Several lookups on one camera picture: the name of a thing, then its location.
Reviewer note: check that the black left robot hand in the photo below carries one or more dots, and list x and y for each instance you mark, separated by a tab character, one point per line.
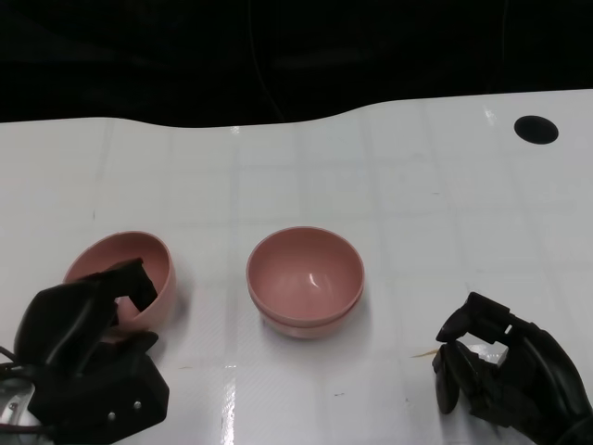
60	320

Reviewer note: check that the pink plastic bowl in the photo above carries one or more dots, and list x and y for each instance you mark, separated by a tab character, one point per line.
301	273
301	330
139	250

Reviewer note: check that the small tan sliver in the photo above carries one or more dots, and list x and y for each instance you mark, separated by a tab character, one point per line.
424	354

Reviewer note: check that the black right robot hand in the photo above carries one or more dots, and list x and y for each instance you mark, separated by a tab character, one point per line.
542	375

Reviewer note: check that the black round table grommet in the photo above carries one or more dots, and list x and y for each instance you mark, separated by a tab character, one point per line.
536	130

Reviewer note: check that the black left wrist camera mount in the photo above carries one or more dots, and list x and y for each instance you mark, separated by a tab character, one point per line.
92	398

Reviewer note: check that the black backdrop cloth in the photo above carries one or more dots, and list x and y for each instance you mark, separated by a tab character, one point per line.
139	55

